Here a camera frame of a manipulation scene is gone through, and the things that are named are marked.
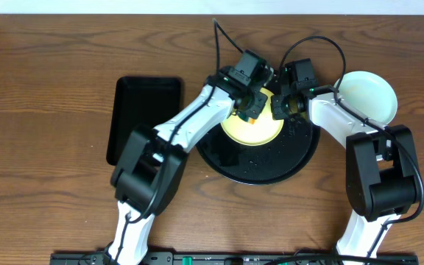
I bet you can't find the yellow plate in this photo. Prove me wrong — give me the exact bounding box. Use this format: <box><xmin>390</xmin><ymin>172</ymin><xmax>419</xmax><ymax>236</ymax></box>
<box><xmin>221</xmin><ymin>88</ymin><xmax>284</xmax><ymax>146</ymax></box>

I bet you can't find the mint plate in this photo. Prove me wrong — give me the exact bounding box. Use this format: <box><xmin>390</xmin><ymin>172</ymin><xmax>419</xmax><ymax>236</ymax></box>
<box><xmin>339</xmin><ymin>71</ymin><xmax>398</xmax><ymax>124</ymax></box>

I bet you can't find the green yellow sponge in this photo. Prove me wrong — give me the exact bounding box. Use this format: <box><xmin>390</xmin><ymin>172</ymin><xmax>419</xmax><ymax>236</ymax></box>
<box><xmin>238</xmin><ymin>113</ymin><xmax>255</xmax><ymax>124</ymax></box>

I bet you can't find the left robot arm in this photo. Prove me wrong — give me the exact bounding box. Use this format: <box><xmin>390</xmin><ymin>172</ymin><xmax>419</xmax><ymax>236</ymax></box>
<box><xmin>104</xmin><ymin>66</ymin><xmax>274</xmax><ymax>264</ymax></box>

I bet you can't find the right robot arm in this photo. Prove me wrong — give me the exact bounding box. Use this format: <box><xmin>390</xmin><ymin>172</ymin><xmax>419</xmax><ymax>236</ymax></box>
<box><xmin>271</xmin><ymin>82</ymin><xmax>424</xmax><ymax>258</ymax></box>

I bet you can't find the black round tray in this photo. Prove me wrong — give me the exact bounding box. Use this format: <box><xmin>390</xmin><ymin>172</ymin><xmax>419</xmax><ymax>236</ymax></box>
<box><xmin>196</xmin><ymin>68</ymin><xmax>322</xmax><ymax>186</ymax></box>

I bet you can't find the black rectangular tray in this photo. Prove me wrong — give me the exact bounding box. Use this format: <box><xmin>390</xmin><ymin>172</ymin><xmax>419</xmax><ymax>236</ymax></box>
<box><xmin>106</xmin><ymin>76</ymin><xmax>183</xmax><ymax>166</ymax></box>

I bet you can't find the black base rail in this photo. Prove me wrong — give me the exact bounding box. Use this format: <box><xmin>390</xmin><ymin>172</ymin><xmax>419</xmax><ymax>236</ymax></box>
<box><xmin>49</xmin><ymin>251</ymin><xmax>419</xmax><ymax>265</ymax></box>

